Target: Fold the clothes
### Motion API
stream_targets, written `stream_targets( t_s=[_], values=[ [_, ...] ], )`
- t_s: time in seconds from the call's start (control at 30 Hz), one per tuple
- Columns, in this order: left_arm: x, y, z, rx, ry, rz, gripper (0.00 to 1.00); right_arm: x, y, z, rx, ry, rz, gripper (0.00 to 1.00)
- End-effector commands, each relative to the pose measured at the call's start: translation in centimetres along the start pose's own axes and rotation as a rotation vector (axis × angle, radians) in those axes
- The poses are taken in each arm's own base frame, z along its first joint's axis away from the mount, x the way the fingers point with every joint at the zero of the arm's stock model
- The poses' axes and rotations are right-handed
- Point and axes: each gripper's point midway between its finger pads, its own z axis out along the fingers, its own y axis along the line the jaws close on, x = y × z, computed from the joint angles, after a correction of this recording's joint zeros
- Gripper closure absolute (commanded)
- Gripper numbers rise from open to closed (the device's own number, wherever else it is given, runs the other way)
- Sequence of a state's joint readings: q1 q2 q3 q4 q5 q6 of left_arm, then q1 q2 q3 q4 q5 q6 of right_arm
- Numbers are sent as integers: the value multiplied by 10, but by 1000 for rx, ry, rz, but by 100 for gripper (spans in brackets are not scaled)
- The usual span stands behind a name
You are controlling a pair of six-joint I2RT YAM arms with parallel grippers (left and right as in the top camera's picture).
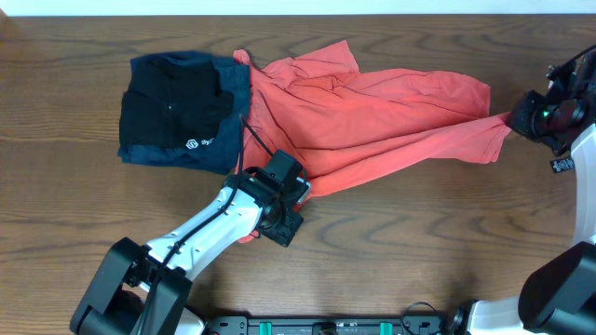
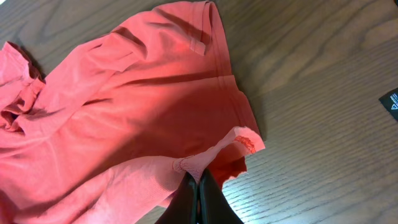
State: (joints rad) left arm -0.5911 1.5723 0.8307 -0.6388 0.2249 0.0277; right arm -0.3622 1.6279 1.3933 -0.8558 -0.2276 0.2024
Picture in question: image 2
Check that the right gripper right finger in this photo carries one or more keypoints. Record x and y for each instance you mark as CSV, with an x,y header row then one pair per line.
x,y
214,208

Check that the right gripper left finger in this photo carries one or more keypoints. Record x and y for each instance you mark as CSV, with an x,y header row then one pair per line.
x,y
183,207

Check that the red t-shirt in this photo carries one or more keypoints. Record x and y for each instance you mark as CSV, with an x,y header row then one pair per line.
x,y
109,134

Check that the black patterned garment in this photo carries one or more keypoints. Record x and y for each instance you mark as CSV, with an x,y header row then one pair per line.
x,y
390,102

